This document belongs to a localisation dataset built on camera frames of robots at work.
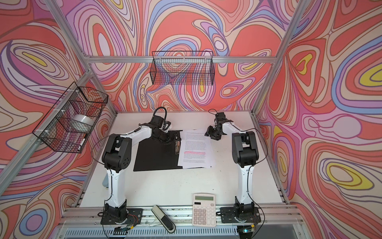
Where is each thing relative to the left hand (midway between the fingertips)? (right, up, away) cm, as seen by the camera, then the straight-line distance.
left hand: (177, 139), depth 98 cm
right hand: (+22, +1, +6) cm, 22 cm away
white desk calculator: (+16, -33, -25) cm, 44 cm away
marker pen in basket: (-44, +1, -26) cm, 52 cm away
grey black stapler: (-3, -36, -30) cm, 47 cm away
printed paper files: (+12, -7, 0) cm, 14 cm away
